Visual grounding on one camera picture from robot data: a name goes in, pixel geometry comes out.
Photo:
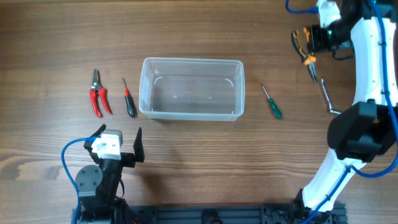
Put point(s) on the silver L-shaped socket wrench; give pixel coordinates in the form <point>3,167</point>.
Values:
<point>330,107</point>

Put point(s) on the green handled screwdriver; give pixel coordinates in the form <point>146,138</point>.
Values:
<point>275,109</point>

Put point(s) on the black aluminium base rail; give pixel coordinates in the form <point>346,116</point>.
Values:
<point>263,214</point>

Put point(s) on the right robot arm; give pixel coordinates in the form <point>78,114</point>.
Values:
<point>369,127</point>

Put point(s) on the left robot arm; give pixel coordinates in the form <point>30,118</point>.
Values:
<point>97,184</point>

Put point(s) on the orange black needle-nose pliers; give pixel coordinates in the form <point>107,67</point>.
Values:
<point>307,59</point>

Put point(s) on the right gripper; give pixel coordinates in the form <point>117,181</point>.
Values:
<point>318,45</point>

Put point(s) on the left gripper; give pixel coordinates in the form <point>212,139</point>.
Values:
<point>129,158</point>

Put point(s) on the black red screwdriver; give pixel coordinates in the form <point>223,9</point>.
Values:
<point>129,101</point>

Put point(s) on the red handled pruning shears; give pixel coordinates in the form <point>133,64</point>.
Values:
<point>98,91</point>

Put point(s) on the clear plastic container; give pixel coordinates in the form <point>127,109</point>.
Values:
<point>192,89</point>

